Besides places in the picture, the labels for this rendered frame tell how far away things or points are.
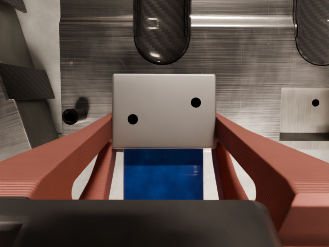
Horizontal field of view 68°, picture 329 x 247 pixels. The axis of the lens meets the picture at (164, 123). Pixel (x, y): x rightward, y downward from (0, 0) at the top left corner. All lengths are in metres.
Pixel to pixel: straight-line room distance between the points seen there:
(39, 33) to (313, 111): 0.27
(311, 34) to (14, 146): 0.24
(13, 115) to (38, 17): 0.11
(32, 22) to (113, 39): 0.14
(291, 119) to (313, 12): 0.08
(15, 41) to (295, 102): 0.25
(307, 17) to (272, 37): 0.03
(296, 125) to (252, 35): 0.08
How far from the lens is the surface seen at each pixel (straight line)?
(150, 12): 0.18
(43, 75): 0.28
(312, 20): 0.21
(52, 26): 0.29
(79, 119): 0.16
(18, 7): 0.30
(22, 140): 0.24
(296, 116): 0.22
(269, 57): 0.18
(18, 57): 0.27
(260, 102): 0.18
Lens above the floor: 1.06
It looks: 85 degrees down
